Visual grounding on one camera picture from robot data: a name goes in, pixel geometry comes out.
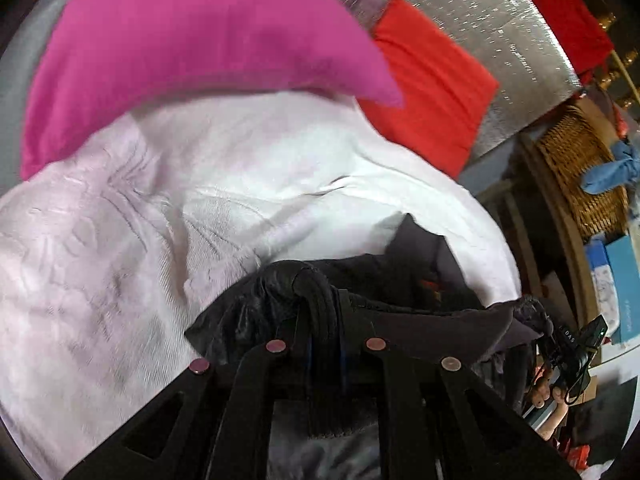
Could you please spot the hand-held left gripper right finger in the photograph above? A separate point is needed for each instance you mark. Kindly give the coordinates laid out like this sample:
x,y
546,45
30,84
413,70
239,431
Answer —
x,y
402,405

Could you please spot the wooden stair railing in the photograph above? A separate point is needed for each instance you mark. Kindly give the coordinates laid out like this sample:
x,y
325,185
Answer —
x,y
615,50

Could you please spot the white printed box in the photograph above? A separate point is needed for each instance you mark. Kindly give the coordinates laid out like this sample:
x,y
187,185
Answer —
x,y
602,280

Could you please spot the person's right hand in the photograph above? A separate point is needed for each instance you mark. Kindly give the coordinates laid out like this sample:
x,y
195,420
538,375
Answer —
x,y
552,417

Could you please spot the light blue cardboard box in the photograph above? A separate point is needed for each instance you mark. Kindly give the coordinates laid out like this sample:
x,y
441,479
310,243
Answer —
x,y
625,285

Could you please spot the dark navy puffer jacket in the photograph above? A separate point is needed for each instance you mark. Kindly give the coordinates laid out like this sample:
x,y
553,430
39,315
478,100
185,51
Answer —
x,y
380,285

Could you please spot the grey coat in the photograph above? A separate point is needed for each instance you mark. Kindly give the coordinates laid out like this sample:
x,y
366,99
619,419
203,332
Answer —
x,y
25,85

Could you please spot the wicker basket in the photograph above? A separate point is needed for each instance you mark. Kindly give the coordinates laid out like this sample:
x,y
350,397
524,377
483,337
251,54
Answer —
x,y
580,160

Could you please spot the red quilt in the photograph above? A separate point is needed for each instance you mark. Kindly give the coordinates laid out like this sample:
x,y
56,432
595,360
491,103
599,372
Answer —
x,y
560,10

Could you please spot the white fleece blanket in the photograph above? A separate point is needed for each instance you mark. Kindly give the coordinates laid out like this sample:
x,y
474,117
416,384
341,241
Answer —
x,y
150,240

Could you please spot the wooden side table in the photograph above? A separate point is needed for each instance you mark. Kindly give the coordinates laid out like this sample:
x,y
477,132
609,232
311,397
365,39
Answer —
x,y
555,210

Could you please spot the pink pillow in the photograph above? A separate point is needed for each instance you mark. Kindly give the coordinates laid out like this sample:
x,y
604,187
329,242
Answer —
x,y
175,55

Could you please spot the red pillow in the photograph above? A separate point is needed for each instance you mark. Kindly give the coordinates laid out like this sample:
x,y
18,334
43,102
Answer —
x,y
430,90

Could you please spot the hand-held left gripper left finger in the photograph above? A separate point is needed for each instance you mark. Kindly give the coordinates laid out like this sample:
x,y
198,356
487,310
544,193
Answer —
x,y
250,390

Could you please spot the blue cloth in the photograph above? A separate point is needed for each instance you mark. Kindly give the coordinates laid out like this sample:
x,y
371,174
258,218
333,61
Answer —
x,y
612,170

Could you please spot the silver foil insulation mat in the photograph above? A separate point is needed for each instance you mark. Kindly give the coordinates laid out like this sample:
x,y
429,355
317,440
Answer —
x,y
480,25

